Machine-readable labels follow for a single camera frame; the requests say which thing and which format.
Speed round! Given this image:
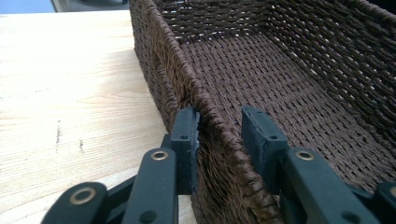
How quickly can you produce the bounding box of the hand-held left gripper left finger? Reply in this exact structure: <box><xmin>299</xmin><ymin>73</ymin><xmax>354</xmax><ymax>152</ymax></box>
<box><xmin>162</xmin><ymin>106</ymin><xmax>201</xmax><ymax>196</ymax></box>

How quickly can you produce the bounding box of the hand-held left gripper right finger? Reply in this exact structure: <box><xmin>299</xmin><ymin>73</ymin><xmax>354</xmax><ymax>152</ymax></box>
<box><xmin>241</xmin><ymin>105</ymin><xmax>290</xmax><ymax>195</ymax></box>

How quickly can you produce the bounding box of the brown woven basket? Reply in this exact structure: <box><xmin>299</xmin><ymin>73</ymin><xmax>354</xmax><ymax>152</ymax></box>
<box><xmin>128</xmin><ymin>0</ymin><xmax>396</xmax><ymax>224</ymax></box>

